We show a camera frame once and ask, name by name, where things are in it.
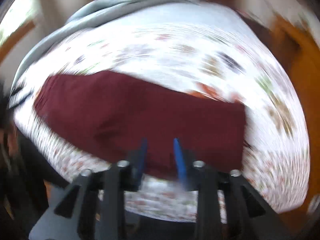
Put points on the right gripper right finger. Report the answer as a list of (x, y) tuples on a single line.
[(196, 175)]

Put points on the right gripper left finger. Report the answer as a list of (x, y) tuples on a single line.
[(124, 175)]

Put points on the maroon pants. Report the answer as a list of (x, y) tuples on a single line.
[(108, 114)]

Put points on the floral white quilt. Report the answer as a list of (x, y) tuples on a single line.
[(207, 49)]

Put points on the grey blue duvet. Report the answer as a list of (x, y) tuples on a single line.
[(91, 15)]

